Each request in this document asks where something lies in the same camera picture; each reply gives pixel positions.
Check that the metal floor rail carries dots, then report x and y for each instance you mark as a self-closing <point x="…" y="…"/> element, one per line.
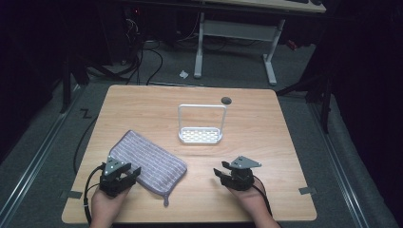
<point x="34" y="164"/>
<point x="340" y="171"/>

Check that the grey tape strip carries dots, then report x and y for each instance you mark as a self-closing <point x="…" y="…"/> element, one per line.
<point x="307" y="190"/>
<point x="74" y="194"/>

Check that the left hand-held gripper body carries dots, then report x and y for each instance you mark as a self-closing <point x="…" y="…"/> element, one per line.
<point x="111" y="165"/>

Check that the black metal stand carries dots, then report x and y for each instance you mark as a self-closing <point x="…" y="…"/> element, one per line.
<point x="324" y="104"/>
<point x="66" y="85"/>

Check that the white paper scrap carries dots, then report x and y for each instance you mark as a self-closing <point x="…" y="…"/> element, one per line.
<point x="183" y="74"/>

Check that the black table grommet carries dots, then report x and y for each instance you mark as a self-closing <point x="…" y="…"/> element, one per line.
<point x="226" y="100"/>

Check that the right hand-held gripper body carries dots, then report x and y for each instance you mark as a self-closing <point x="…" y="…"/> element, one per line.
<point x="242" y="177"/>

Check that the white towel rack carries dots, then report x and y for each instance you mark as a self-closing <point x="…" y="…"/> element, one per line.
<point x="200" y="135"/>

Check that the purple striped cloth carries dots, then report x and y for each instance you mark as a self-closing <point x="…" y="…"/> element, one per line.
<point x="152" y="161"/>

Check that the white-legged desk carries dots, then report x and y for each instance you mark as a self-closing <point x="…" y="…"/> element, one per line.
<point x="237" y="30"/>

